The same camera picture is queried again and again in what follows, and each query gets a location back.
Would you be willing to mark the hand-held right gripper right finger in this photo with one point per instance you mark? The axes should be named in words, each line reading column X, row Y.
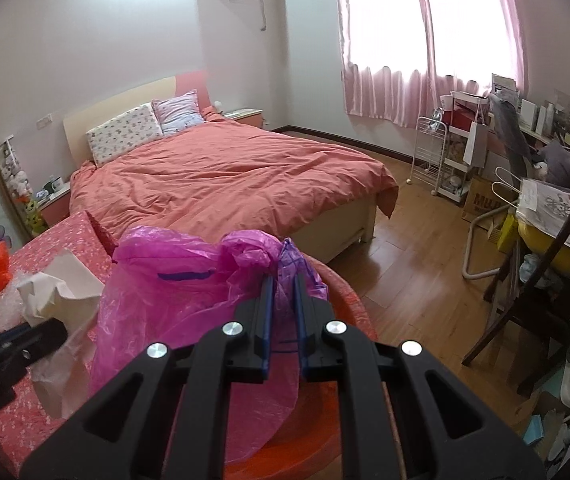
column 301, row 320

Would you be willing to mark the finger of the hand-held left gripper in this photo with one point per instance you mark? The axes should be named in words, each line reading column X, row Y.
column 40, row 340

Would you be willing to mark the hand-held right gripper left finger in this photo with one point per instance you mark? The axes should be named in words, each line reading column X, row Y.
column 266, row 320

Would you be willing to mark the clear plastic bag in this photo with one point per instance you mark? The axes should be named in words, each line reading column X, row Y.
column 60, row 380

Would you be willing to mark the white paper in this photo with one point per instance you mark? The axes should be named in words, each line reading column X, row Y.
column 65, row 285

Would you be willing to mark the orange plastic laundry basket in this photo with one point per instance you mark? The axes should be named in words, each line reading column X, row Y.
column 165, row 310

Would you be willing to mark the red floral table cloth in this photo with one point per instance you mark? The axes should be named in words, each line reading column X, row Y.
column 80, row 240

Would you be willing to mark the green plush toy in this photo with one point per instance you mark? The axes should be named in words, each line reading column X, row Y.
column 35, row 217

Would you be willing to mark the pink nightstand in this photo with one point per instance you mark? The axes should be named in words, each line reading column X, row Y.
column 55, row 207

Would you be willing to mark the bed with red duvet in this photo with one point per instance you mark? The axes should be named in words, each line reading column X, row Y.
column 225, row 175

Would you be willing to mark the white plush toys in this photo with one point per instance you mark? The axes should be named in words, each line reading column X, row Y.
column 19, row 175

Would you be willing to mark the cream nightstand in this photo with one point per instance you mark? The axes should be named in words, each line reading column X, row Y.
column 247, row 117

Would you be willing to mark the dark wooden chair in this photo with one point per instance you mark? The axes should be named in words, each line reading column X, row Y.
column 510, row 320

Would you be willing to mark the white trolley cart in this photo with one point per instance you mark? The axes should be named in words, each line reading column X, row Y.
column 457, row 180

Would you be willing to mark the cardboard box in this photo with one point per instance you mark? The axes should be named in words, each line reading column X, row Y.
column 482, row 200

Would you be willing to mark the white floral pillow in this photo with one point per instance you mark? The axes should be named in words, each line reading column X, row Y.
column 125, row 132

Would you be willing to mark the pink striped pillow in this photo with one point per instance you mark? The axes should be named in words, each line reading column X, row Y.
column 180, row 112

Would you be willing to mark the cream and pink headboard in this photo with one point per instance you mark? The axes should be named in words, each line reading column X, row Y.
column 115, row 110

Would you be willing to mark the pink sheer curtain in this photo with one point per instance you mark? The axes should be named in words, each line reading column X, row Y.
column 390, row 95

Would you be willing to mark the white paper bag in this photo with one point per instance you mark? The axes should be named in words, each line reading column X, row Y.
column 476, row 145

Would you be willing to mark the yellow plastic tub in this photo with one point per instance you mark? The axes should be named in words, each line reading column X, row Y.
column 540, row 242

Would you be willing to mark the printed newspaper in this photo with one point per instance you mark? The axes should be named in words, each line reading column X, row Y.
column 550, row 205

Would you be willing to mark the grey chair back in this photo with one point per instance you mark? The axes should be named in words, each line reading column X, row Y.
column 512, row 135

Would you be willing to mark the grey cloth bundle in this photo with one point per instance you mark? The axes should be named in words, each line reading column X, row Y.
column 562, row 165

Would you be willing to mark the air conditioner pipe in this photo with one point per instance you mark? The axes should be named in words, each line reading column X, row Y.
column 265, row 5

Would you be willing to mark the cream bed frame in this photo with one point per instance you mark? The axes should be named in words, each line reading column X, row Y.
column 345, row 225

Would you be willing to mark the white tube chair frame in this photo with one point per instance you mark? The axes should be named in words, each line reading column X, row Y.
column 467, row 255

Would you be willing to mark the wall outlet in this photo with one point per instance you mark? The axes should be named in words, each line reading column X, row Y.
column 45, row 120

